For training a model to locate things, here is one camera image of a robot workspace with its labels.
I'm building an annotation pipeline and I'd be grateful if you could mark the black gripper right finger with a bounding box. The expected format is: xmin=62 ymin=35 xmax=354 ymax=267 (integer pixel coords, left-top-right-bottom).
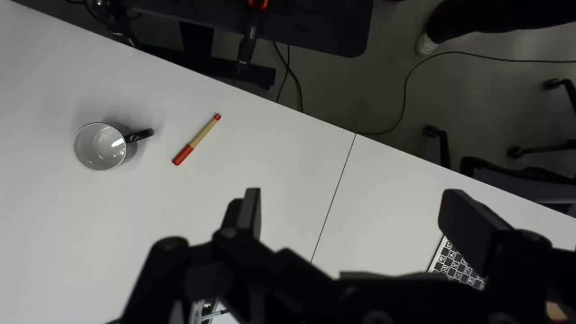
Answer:
xmin=437 ymin=189 xmax=576 ymax=324

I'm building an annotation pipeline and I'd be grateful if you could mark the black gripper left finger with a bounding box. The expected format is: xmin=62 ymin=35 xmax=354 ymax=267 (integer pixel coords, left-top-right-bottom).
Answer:
xmin=118 ymin=186 xmax=332 ymax=324

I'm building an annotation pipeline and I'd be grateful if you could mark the black white calibration board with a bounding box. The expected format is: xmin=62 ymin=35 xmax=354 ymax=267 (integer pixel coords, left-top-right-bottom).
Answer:
xmin=426 ymin=234 xmax=487 ymax=292

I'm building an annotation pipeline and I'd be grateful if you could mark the black office chair base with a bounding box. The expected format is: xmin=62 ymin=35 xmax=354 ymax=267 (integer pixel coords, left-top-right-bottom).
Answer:
xmin=420 ymin=76 xmax=576 ymax=209

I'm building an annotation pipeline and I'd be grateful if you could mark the red and beige marker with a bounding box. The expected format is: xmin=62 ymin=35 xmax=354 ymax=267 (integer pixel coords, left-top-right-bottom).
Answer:
xmin=170 ymin=112 xmax=222 ymax=168

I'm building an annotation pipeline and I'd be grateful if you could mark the large black flat object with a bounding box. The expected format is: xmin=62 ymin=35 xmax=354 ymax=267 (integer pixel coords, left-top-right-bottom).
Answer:
xmin=127 ymin=0 xmax=375 ymax=60

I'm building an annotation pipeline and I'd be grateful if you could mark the black bulky rounded object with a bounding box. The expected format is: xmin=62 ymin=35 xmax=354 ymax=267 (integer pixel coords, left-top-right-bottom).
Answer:
xmin=426 ymin=0 xmax=576 ymax=45

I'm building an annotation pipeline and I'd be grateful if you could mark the black floor cable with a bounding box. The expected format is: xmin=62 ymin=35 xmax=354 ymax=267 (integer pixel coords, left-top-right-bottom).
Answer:
xmin=357 ymin=49 xmax=576 ymax=139

